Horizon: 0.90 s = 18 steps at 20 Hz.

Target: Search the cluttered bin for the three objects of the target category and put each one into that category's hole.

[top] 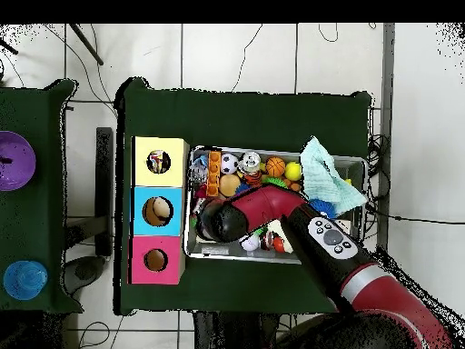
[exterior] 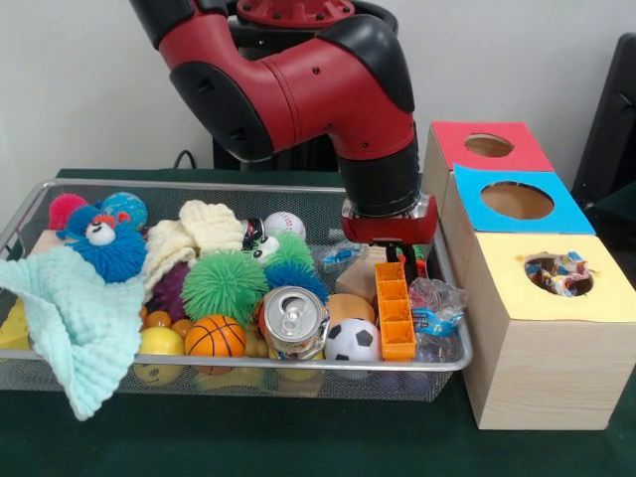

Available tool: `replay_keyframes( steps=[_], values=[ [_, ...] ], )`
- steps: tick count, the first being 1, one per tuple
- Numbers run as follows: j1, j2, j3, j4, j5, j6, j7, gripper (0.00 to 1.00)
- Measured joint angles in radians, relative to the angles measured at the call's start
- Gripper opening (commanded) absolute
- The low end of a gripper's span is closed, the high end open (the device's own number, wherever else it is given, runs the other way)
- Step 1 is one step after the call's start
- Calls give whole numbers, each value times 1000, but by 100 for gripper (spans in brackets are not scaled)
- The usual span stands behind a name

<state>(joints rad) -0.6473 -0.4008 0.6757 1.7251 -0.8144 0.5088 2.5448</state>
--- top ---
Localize white colourful spotted cloth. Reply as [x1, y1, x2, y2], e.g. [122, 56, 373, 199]
[148, 151, 171, 174]

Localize mint green waffle cloth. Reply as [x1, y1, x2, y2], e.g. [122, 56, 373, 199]
[300, 136, 368, 216]

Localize clear mesh bin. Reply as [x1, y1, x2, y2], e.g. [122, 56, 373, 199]
[183, 146, 366, 264]

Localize wooden three-hole box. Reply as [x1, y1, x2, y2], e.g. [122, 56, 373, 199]
[130, 135, 190, 286]

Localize round wooden disc toy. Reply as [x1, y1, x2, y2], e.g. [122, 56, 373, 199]
[219, 174, 241, 197]

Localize orange plastic gear toy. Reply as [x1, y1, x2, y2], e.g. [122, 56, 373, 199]
[206, 151, 223, 197]

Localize small soccer ball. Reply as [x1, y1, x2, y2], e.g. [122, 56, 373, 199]
[220, 152, 240, 175]

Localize silver drink can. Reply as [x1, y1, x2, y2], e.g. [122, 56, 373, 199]
[239, 151, 262, 175]

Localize small orange basketball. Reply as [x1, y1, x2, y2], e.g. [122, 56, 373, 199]
[265, 156, 286, 178]

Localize yellow ball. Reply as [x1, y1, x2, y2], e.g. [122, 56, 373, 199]
[284, 161, 303, 182]

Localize large blue spiky ball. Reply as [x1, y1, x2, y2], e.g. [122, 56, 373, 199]
[308, 197, 338, 219]

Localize black panel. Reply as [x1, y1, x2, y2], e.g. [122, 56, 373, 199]
[95, 126, 114, 257]

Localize green side table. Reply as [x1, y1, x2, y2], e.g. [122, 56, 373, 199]
[0, 78, 83, 314]

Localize black rod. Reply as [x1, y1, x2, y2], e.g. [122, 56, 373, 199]
[69, 24, 104, 66]

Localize purple bowl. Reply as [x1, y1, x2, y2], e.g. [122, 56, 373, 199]
[0, 131, 37, 193]

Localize blue bowl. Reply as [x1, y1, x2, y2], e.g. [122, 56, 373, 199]
[3, 260, 49, 302]

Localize black floor cable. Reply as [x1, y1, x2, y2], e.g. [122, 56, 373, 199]
[365, 206, 465, 225]

